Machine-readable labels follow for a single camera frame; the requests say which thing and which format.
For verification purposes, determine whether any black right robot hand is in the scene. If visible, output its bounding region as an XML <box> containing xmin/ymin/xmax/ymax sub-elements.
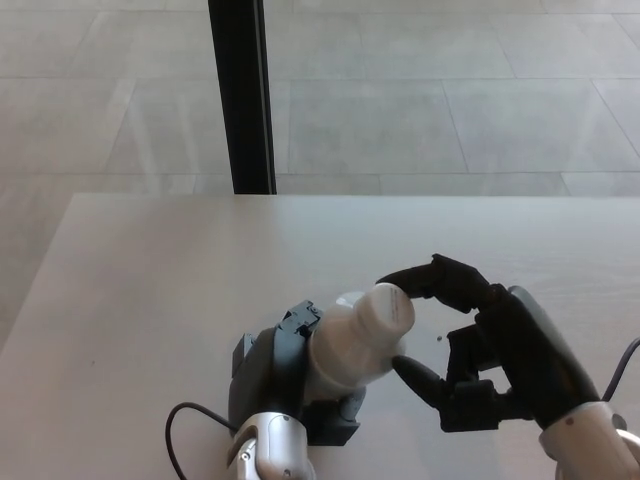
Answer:
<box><xmin>374</xmin><ymin>253</ymin><xmax>602</xmax><ymax>434</ymax></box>

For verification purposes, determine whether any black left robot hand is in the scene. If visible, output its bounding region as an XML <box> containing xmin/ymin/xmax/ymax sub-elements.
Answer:
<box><xmin>228</xmin><ymin>299</ymin><xmax>369</xmax><ymax>447</ymax></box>

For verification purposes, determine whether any white plastic bottle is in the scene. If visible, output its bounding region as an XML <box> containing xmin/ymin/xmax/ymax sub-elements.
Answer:
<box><xmin>305</xmin><ymin>292</ymin><xmax>409</xmax><ymax>402</ymax></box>

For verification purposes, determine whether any white screw cap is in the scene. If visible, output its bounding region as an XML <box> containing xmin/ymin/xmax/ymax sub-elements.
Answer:
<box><xmin>352</xmin><ymin>282</ymin><xmax>417</xmax><ymax>352</ymax></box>

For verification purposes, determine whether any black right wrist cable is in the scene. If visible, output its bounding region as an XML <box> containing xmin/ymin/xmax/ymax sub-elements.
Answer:
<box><xmin>599</xmin><ymin>337</ymin><xmax>640</xmax><ymax>402</ymax></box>

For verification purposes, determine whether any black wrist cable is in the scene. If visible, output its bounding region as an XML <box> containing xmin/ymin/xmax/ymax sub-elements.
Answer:
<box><xmin>165</xmin><ymin>402</ymin><xmax>242</xmax><ymax>480</ymax></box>
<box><xmin>599</xmin><ymin>337</ymin><xmax>640</xmax><ymax>402</ymax></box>

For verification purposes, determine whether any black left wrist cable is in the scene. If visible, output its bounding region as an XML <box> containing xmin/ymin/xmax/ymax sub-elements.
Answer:
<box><xmin>165</xmin><ymin>402</ymin><xmax>242</xmax><ymax>480</ymax></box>

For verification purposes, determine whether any black vertical frame post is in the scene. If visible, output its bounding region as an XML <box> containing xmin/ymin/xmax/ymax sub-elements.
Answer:
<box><xmin>208</xmin><ymin>0</ymin><xmax>278</xmax><ymax>195</ymax></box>

